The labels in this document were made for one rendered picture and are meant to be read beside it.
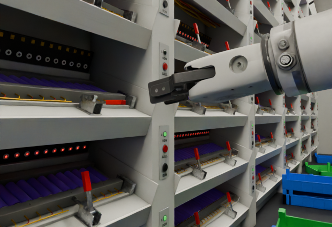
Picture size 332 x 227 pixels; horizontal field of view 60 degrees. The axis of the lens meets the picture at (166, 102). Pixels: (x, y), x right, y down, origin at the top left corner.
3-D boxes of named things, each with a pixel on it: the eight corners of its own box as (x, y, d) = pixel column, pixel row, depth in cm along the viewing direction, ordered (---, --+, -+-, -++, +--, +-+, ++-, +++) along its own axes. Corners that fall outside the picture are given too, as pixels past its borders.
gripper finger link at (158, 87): (181, 93, 36) (139, 103, 40) (193, 94, 39) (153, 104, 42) (177, 68, 36) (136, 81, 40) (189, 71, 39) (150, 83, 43)
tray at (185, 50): (244, 80, 124) (255, 49, 122) (168, 56, 73) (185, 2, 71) (203, 68, 134) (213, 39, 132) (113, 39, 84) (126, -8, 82)
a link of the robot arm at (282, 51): (304, 89, 28) (273, 95, 30) (314, 94, 36) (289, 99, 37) (287, 10, 30) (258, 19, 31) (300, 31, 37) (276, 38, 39)
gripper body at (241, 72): (280, 89, 29) (185, 109, 35) (297, 95, 38) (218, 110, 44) (266, 19, 30) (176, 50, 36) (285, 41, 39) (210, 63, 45)
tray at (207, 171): (245, 171, 122) (256, 141, 120) (169, 211, 71) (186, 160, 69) (204, 151, 133) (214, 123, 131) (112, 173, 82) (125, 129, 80)
